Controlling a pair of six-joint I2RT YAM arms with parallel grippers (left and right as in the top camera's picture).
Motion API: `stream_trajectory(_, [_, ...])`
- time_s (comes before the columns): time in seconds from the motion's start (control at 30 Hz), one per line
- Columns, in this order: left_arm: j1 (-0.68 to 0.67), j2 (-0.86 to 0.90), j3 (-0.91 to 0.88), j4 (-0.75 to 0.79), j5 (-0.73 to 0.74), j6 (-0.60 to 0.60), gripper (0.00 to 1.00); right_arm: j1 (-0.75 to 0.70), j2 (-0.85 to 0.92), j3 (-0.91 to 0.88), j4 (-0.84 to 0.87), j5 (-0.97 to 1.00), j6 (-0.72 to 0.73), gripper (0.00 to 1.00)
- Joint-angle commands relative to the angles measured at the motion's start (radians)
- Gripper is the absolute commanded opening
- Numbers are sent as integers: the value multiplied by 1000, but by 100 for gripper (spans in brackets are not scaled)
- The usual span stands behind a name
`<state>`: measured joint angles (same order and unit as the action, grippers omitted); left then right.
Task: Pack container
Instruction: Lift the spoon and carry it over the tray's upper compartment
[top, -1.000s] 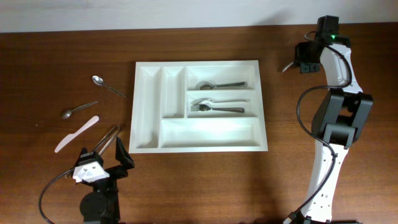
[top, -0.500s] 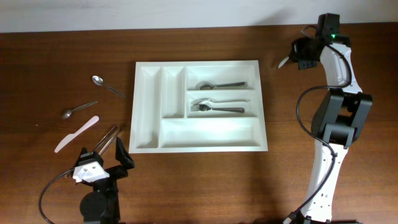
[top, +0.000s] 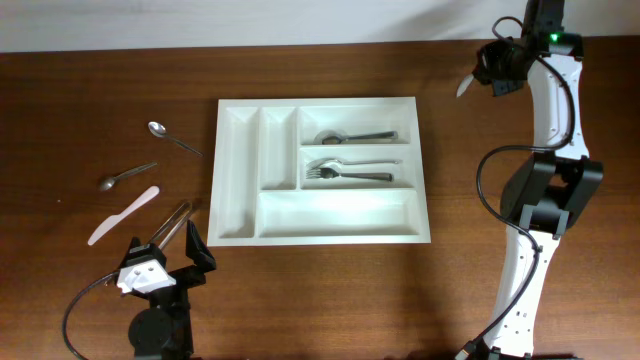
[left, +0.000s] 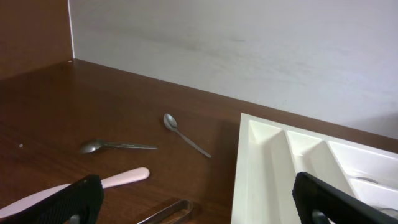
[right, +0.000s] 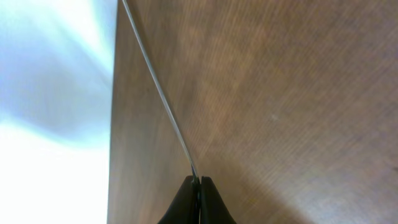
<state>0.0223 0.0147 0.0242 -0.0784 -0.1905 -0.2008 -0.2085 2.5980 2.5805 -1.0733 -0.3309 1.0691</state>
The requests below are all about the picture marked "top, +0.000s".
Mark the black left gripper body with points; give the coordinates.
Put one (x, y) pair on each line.
(185, 278)

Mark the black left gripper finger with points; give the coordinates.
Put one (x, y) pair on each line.
(197, 251)
(133, 246)

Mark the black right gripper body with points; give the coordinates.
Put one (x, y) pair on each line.
(489, 65)

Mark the metal tongs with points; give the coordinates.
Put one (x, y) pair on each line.
(170, 227)

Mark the large metal spoon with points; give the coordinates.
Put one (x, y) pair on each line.
(336, 138)
(464, 85)

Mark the small teaspoon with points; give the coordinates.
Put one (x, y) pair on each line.
(110, 181)
(158, 130)

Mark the dark-handled metal fork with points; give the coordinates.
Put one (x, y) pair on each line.
(330, 173)

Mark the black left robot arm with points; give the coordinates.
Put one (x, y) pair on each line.
(163, 330)

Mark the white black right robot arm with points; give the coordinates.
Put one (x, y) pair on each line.
(548, 193)

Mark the pink plastic knife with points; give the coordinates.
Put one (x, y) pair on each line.
(111, 221)

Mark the white plastic cutlery tray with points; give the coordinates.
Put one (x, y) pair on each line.
(260, 196)

